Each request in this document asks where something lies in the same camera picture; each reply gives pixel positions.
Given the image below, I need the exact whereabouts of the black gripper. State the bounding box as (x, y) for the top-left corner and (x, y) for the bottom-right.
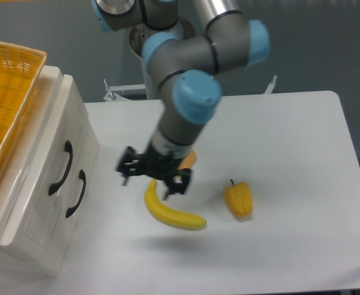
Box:
(116, 143), (192, 200)

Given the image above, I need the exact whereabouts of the white top drawer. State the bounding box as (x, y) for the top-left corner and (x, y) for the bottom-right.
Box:
(0, 75), (99, 273)

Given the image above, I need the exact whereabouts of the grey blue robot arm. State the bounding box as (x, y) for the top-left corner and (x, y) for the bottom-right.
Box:
(92, 1), (271, 195)

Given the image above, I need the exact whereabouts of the white drawer cabinet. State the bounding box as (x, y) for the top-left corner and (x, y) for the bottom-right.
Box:
(0, 66), (99, 275)

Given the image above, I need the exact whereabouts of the orange croissant pastry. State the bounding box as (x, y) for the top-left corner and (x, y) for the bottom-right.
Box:
(178, 149), (197, 170)

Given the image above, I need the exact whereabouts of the yellow banana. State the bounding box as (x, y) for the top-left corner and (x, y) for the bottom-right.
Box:
(144, 179), (207, 230)

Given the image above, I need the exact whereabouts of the yellow bell pepper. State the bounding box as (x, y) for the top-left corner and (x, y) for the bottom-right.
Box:
(223, 179), (253, 219)

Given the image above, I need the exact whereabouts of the yellow woven basket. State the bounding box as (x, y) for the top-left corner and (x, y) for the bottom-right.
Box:
(0, 41), (47, 168)

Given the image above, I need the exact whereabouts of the black lower drawer handle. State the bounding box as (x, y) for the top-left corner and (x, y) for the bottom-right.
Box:
(65, 169), (87, 218)

